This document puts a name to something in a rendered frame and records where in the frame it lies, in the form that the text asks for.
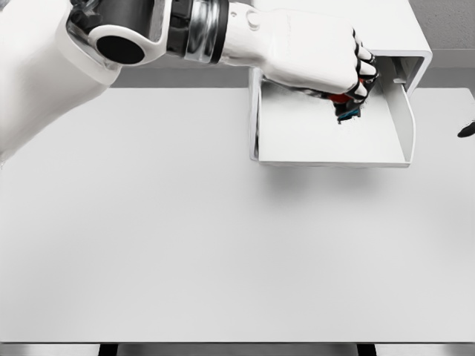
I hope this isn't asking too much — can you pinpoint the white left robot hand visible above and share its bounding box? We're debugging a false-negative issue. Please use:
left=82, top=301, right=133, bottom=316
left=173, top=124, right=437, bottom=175
left=259, top=8, right=380, bottom=103

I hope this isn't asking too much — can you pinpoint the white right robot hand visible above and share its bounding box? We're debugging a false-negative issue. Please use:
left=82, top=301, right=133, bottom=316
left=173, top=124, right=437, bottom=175
left=456, top=119, right=475, bottom=139

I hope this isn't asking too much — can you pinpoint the red and blue load switch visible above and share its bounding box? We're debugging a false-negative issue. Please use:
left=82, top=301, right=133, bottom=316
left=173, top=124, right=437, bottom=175
left=327, top=92, right=364, bottom=125

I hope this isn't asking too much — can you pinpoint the white cabinet drawer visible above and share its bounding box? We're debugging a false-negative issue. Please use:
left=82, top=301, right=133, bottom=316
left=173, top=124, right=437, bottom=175
left=249, top=67, right=414, bottom=167

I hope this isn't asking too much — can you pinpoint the white tabletop storage cabinet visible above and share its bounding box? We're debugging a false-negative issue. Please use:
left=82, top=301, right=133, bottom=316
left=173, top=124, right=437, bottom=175
left=249, top=0, right=433, bottom=93

